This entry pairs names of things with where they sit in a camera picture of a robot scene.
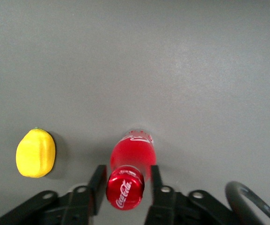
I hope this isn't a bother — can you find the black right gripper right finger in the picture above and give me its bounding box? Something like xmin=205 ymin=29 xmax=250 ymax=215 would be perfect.
xmin=144 ymin=165 xmax=241 ymax=225

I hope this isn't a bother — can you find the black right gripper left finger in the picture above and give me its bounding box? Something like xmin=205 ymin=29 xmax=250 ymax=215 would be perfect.
xmin=0 ymin=165 xmax=108 ymax=225

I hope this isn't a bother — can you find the red coke bottle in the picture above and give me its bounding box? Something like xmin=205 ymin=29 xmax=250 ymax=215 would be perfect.
xmin=105 ymin=127 xmax=158 ymax=211

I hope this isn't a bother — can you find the yellow toy lemon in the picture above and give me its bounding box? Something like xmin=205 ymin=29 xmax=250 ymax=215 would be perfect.
xmin=15 ymin=127 xmax=56 ymax=179

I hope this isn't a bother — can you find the dark grey table cover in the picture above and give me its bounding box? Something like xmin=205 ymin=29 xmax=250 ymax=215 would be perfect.
xmin=0 ymin=0 xmax=270 ymax=225

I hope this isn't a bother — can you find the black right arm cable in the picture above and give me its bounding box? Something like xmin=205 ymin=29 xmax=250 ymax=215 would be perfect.
xmin=225 ymin=180 xmax=270 ymax=225

